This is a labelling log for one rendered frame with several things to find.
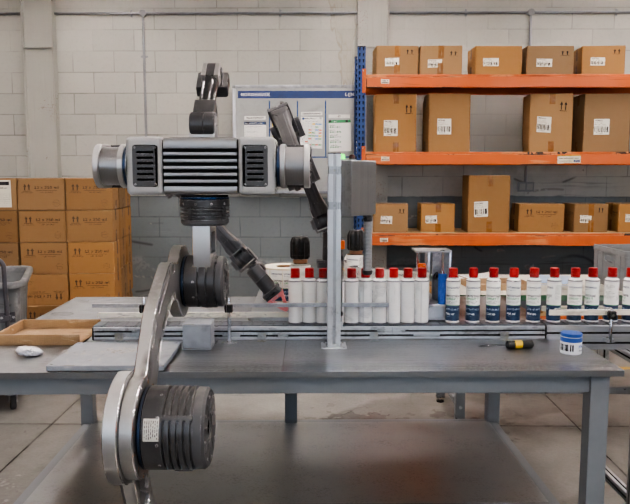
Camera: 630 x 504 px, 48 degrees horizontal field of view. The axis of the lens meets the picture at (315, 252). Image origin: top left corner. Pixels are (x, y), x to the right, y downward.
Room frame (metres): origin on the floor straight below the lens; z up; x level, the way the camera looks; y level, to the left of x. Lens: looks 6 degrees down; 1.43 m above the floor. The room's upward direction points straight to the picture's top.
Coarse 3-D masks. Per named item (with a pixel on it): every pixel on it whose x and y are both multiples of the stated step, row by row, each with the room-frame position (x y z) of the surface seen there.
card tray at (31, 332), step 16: (32, 320) 2.66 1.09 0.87; (48, 320) 2.66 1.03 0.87; (64, 320) 2.66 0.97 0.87; (80, 320) 2.67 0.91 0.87; (96, 320) 2.67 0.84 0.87; (0, 336) 2.41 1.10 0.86; (16, 336) 2.41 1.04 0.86; (32, 336) 2.41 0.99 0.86; (48, 336) 2.41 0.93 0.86; (64, 336) 2.41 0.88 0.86; (80, 336) 2.53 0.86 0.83
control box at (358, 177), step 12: (348, 168) 2.38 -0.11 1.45; (360, 168) 2.42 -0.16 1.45; (372, 168) 2.49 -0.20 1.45; (348, 180) 2.38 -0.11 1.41; (360, 180) 2.42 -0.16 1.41; (372, 180) 2.49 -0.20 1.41; (348, 192) 2.38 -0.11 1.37; (360, 192) 2.42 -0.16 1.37; (372, 192) 2.49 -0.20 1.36; (348, 204) 2.38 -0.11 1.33; (360, 204) 2.42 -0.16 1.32; (372, 204) 2.49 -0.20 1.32
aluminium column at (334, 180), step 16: (336, 160) 2.39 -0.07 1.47; (336, 176) 2.39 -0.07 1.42; (336, 192) 2.39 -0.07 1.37; (336, 224) 2.39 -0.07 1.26; (336, 240) 2.39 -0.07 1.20; (336, 256) 2.39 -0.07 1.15; (336, 272) 2.39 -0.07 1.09; (336, 288) 2.39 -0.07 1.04; (336, 304) 2.39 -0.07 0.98; (336, 320) 2.39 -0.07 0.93; (336, 336) 2.39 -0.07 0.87
